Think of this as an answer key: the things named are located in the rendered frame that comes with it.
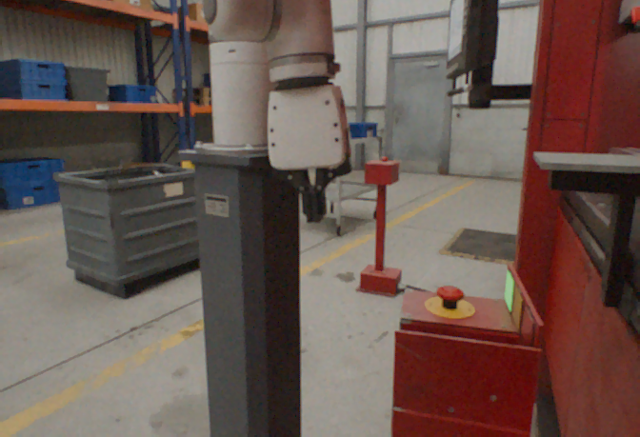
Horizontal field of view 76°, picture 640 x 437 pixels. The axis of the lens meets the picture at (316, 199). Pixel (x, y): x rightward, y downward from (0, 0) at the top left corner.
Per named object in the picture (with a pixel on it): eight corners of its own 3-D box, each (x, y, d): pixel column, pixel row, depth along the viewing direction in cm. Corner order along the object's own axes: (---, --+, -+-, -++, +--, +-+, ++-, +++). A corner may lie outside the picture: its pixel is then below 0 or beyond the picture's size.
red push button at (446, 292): (435, 304, 65) (436, 282, 64) (462, 307, 63) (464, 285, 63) (435, 315, 61) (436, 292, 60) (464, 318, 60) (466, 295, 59)
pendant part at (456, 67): (445, 79, 197) (450, -2, 190) (470, 78, 196) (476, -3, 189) (463, 68, 154) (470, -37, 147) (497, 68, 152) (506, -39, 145)
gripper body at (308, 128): (349, 76, 54) (354, 162, 56) (276, 85, 56) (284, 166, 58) (336, 69, 47) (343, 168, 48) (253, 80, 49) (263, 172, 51)
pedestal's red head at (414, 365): (401, 353, 71) (406, 254, 68) (501, 367, 67) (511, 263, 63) (390, 438, 52) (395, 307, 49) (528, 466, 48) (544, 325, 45)
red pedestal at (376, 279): (364, 279, 274) (368, 154, 258) (402, 286, 264) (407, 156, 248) (354, 290, 256) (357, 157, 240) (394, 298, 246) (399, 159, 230)
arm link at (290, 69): (345, 60, 54) (347, 84, 54) (282, 69, 56) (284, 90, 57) (330, 50, 46) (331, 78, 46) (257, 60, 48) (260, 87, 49)
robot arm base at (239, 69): (171, 151, 75) (165, 44, 71) (245, 146, 90) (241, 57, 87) (250, 156, 64) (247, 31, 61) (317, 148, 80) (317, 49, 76)
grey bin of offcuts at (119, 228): (169, 249, 337) (162, 161, 323) (220, 263, 305) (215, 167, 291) (66, 281, 271) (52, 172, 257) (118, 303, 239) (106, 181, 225)
